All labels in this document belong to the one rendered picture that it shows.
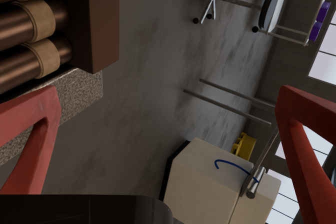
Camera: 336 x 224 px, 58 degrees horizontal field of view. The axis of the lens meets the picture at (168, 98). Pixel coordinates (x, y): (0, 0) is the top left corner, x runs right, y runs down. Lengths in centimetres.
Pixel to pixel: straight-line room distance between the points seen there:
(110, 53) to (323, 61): 864
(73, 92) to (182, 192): 373
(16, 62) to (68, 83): 9
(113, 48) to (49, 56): 9
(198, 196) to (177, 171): 41
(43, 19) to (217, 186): 357
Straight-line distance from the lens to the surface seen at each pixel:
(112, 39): 44
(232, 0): 316
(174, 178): 408
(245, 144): 974
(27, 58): 40
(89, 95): 50
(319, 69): 905
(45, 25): 39
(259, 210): 400
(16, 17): 37
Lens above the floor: 121
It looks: 22 degrees down
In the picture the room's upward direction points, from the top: 113 degrees clockwise
